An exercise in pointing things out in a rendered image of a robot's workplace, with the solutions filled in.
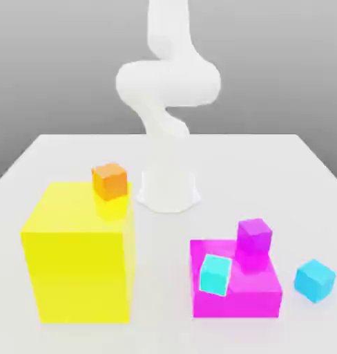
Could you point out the large yellow box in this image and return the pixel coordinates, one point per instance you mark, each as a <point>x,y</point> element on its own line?
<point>74,262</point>

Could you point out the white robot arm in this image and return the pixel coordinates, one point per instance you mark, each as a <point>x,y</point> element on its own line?
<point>168,83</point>

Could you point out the small turquoise cube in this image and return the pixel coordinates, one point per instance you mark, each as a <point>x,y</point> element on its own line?
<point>214,275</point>

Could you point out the small purple cube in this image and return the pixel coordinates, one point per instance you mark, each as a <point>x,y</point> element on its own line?
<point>254,237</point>

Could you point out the large magenta box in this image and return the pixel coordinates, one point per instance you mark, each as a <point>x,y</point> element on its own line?
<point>240,298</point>

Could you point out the small orange cube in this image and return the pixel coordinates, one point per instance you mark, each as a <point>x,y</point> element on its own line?
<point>110,181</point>

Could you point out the small sky blue cube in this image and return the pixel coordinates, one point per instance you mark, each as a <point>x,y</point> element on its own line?
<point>313,280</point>

